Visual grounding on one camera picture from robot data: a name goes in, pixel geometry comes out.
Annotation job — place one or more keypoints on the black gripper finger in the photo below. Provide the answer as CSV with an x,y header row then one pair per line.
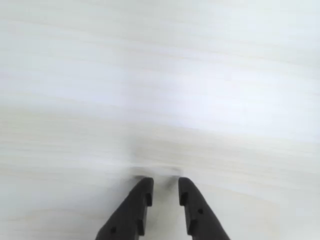
x,y
127,215
200,215

